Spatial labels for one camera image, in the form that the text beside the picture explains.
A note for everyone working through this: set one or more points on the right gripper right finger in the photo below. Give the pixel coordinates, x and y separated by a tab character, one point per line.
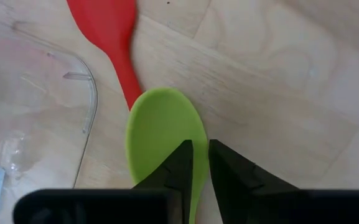
260	202

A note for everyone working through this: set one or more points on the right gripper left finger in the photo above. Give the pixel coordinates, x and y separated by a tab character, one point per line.
154	205

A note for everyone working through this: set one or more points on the green silicone spoon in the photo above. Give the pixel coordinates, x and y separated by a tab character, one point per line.
160	130

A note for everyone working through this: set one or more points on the red silicone spatula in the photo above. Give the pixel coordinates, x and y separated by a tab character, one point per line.
104	25

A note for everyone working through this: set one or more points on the clear plastic bin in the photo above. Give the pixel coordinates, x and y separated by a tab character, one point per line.
26	109

